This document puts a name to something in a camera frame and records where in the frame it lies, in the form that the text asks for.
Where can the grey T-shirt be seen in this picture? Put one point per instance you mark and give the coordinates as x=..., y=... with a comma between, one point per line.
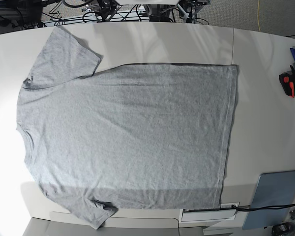
x=140, y=136

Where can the robot base stand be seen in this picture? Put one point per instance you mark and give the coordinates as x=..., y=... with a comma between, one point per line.
x=183, y=11

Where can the black orange clamp tool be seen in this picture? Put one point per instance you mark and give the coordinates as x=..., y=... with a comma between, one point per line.
x=287, y=81

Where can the grey-blue laptop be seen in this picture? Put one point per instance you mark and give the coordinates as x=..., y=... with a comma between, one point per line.
x=273, y=189

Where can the black device bottom right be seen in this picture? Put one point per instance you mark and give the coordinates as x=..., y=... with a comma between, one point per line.
x=284, y=229

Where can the white table cable grommet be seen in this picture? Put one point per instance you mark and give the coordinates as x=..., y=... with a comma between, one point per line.
x=223, y=212

